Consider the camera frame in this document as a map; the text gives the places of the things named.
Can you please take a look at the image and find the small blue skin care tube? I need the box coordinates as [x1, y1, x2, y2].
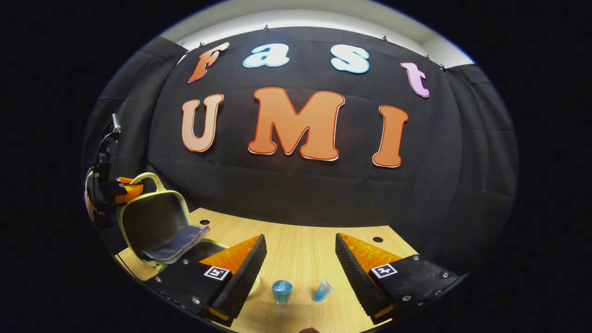
[313, 278, 334, 303]

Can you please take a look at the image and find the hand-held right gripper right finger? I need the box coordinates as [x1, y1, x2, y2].
[335, 233, 468, 324]

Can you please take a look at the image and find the blue capped skin care bottle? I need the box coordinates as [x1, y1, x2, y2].
[272, 280, 293, 305]

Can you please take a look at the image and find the pale yellow small suitcase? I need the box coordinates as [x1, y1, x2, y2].
[116, 172, 261, 295]

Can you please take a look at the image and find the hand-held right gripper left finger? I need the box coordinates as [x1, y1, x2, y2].
[147, 234, 269, 328]

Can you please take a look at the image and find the black backdrop cloth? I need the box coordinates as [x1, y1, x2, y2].
[81, 25, 518, 273]

